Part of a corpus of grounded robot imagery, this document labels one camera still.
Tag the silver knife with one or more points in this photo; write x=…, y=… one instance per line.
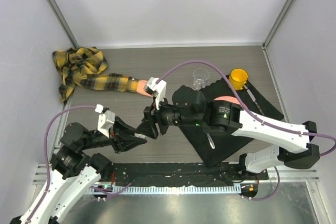
x=251, y=93

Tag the mannequin hand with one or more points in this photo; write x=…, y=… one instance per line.
x=141, y=88

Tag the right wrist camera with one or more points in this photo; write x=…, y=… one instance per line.
x=156, y=89

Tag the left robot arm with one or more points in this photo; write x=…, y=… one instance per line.
x=73, y=172

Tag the silver fork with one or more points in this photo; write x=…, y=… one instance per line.
x=210, y=141

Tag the clear plastic cup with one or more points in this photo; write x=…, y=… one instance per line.
x=200, y=78

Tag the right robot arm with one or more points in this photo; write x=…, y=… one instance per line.
x=217, y=129

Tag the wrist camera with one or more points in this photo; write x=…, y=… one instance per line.
x=156, y=89
x=106, y=120

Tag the white nail polish bottle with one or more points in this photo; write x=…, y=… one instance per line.
x=140, y=136

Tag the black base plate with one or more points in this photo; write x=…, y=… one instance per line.
x=181, y=174

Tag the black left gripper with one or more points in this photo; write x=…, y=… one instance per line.
x=118, y=139

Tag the pink cream plate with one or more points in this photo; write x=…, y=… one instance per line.
x=228, y=99

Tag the white cable duct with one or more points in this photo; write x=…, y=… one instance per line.
x=235, y=189

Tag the yellow plaid shirt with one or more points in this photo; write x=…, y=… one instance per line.
x=84, y=67

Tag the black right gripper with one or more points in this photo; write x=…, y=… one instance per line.
x=153, y=115

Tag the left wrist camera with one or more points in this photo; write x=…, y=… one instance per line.
x=106, y=120

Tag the black scalloped placemat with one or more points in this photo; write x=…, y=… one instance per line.
x=228, y=145

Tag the yellow mug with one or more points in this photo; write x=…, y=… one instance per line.
x=238, y=78

